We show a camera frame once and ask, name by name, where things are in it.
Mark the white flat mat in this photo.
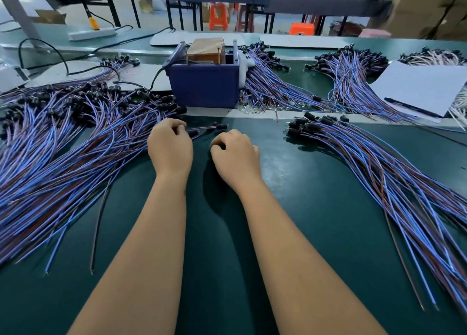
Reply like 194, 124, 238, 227
25, 61, 172, 91
149, 30, 260, 47
260, 33, 355, 49

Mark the brown cardboard block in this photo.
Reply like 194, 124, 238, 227
187, 38, 226, 64

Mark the orange plastic stool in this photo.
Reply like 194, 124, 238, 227
209, 3, 230, 31
289, 22, 317, 36

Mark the black power cable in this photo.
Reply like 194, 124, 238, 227
18, 26, 176, 73

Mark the black pen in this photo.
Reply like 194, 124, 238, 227
384, 97, 444, 118

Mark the stack of large cardboard boxes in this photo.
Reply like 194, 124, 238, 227
376, 0, 467, 40

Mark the white power strip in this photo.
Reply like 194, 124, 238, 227
68, 26, 119, 42

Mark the white paper sheet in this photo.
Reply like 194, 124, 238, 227
368, 60, 467, 118

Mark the pink plastic stool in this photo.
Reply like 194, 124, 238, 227
359, 28, 393, 39

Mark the person's left forearm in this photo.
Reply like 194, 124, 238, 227
68, 174, 192, 335

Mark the grey metal pole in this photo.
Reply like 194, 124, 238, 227
0, 0, 41, 40

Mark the open cardboard box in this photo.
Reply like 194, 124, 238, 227
33, 10, 67, 24

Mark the white plastic device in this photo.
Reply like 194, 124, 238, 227
0, 64, 29, 91

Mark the pile of wired lamps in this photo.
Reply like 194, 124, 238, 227
0, 81, 229, 275
286, 112, 467, 314

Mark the person's right forearm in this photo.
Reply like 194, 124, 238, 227
237, 181, 388, 335

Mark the blue plastic tester box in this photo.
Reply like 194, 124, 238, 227
164, 41, 242, 109

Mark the person's right hand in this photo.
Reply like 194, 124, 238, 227
210, 129, 262, 193

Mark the person's left hand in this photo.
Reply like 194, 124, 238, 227
147, 118, 194, 182

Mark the loose grey wire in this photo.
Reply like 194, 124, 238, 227
89, 185, 114, 275

